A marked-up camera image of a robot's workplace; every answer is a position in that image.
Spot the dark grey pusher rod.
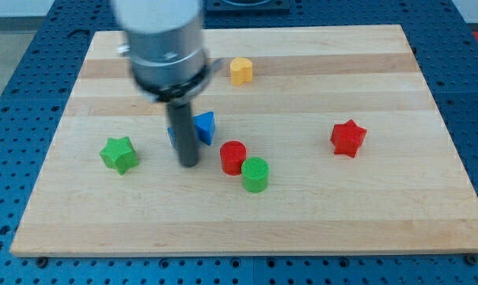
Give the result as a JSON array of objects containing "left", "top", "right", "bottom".
[{"left": 167, "top": 103, "right": 200, "bottom": 167}]

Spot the blue triangle block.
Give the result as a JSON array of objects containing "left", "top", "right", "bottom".
[{"left": 167, "top": 111, "right": 217, "bottom": 150}]

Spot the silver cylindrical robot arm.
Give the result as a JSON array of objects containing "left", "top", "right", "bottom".
[{"left": 111, "top": 0, "right": 220, "bottom": 167}]

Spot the red cylinder block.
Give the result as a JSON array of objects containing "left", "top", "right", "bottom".
[{"left": 220, "top": 141, "right": 247, "bottom": 176}]

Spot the yellow heart block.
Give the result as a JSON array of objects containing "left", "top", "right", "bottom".
[{"left": 230, "top": 57, "right": 253, "bottom": 86}]

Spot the green star block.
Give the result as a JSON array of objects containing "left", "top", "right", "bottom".
[{"left": 99, "top": 136, "right": 139, "bottom": 175}]

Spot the green cylinder block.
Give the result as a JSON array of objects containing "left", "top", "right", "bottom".
[{"left": 241, "top": 157, "right": 270, "bottom": 193}]

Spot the light wooden board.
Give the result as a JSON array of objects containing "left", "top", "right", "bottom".
[{"left": 10, "top": 25, "right": 478, "bottom": 257}]

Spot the red star block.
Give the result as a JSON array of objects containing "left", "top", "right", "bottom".
[{"left": 330, "top": 120, "right": 367, "bottom": 158}]

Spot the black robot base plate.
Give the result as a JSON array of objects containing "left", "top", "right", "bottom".
[{"left": 203, "top": 0, "right": 290, "bottom": 13}]

